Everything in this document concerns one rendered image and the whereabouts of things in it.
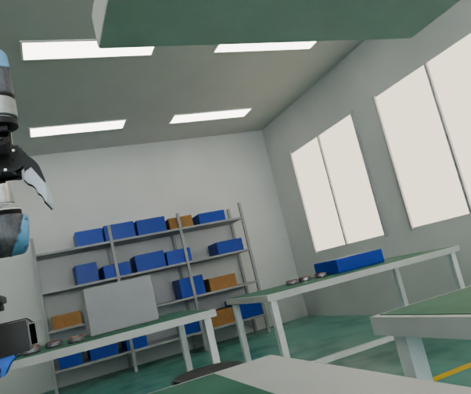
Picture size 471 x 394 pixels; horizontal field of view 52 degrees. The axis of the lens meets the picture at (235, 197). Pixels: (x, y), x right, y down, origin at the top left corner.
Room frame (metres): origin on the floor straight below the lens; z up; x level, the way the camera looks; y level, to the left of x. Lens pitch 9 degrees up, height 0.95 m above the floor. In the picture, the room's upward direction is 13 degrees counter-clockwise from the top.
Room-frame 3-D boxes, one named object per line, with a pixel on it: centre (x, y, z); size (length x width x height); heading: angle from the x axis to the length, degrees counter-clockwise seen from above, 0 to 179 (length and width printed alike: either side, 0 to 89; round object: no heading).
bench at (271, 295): (4.37, -0.75, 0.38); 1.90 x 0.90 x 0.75; 113
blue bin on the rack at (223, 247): (7.56, 0.33, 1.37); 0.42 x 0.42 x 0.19; 24
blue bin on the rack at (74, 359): (6.58, 2.62, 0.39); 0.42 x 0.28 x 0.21; 24
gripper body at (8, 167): (0.94, 0.44, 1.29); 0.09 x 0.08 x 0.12; 22
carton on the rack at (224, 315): (7.42, 0.67, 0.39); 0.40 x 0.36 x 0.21; 22
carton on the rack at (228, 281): (7.48, 0.54, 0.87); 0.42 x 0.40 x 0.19; 112
